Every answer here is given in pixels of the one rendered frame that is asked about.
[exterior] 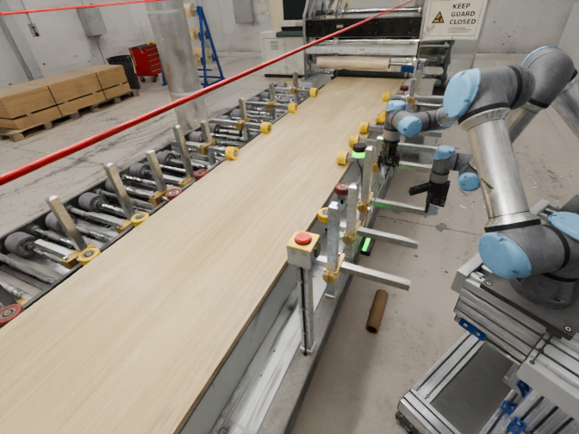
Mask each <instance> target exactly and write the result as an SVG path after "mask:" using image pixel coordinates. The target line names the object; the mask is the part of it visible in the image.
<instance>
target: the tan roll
mask: <svg viewBox="0 0 579 434"><path fill-rule="evenodd" d="M309 63H310V64H317V67H318V68H333V69H359V70H386V71H388V70H389V68H390V66H391V65H397V66H414V64H415V63H414V62H390V57H342V56H319V57H318V58H317V60H310V61H309Z"/></svg>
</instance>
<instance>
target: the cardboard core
mask: <svg viewBox="0 0 579 434"><path fill-rule="evenodd" d="M387 299H388V293H387V292H386V291H384V290H382V289H378V291H377V292H376V295H375V298H374V301H373V303H372V307H371V310H370V314H369V318H368V320H367V323H366V326H365V330H366V331H367V332H369V333H372V334H377V333H378V331H379V327H380V325H381V321H382V317H383V312H384V308H385V305H386V302H387Z"/></svg>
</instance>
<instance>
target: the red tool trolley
mask: <svg viewBox="0 0 579 434"><path fill-rule="evenodd" d="M129 52H130V54H131V55H133V58H134V61H135V63H136V65H134V67H135V70H136V73H137V76H140V81H141V82H145V81H146V80H145V79H144V78H143V76H151V77H152V81H153V82H154V83H155V82H156V79H155V77H157V76H158V74H159V73H161V65H160V59H159V52H158V48H157V45H156V44H152V45H147V44H143V45H139V46H134V47H130V48H129ZM154 76H155V77H154Z"/></svg>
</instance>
